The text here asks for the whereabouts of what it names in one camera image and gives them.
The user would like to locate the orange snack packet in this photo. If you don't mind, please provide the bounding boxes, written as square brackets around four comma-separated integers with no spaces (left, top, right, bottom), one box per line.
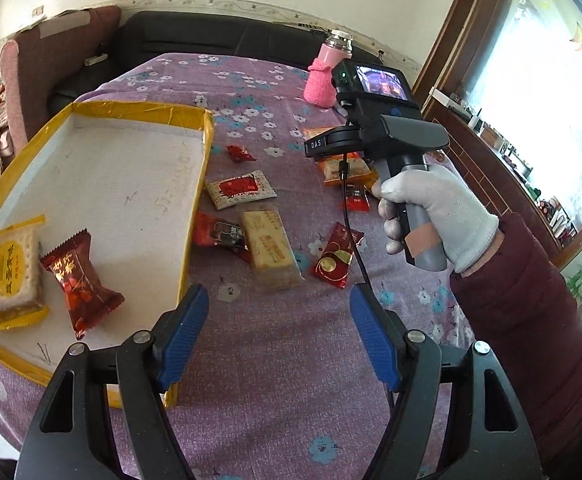
[302,126,339,143]

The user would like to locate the yellow cracker packet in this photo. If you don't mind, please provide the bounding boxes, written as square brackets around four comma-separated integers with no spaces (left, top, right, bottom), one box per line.
[0,215,49,331]

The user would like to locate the small dark red packet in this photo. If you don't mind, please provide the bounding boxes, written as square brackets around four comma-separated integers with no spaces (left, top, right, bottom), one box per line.
[341,185,372,212]

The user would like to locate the pink bottle with knit sleeve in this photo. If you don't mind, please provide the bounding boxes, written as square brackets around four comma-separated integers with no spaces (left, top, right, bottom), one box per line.
[304,30,356,108]

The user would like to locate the red and dark snack packet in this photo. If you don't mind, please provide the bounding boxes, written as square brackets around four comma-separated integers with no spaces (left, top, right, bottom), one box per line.
[192,211,252,263]

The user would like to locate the purple floral tablecloth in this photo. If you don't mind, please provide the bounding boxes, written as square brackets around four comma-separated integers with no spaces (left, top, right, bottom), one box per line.
[0,51,476,480]

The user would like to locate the person's right forearm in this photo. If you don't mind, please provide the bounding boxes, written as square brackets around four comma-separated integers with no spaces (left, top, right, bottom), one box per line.
[450,212,582,480]

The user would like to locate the white box with yellow tape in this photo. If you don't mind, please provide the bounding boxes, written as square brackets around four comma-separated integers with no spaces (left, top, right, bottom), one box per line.
[0,101,215,409]

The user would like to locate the red packet with gold circle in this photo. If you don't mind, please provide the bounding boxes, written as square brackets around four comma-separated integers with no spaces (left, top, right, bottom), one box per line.
[311,222,365,291]

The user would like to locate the orange cracker packet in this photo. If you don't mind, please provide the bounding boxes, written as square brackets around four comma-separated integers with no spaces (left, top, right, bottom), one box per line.
[317,155,379,188]

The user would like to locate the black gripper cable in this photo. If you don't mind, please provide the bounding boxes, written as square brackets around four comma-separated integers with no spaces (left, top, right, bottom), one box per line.
[340,157,398,413]

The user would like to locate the wooden window frame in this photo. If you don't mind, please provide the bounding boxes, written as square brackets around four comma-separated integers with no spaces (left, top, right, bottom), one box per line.
[411,0,522,106]

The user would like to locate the person's right hand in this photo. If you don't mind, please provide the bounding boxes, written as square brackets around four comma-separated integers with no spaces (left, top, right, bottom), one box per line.
[372,164,500,275]

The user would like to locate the white and red sachet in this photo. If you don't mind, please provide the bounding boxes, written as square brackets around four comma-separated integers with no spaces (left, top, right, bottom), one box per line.
[205,170,278,211]

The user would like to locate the maroon armchair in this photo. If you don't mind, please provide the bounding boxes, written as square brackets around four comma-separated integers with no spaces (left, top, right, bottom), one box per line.
[0,5,122,156]

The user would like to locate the black sofa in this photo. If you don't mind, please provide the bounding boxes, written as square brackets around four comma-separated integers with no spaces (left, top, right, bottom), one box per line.
[54,10,387,111]

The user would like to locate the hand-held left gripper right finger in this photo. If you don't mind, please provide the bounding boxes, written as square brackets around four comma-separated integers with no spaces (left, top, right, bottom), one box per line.
[349,284,544,480]

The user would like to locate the beige cracker packet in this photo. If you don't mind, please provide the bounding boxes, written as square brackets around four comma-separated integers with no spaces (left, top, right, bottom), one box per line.
[241,208,304,291]

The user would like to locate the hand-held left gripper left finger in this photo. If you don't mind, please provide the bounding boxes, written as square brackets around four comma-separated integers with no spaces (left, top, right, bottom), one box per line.
[15,284,210,480]

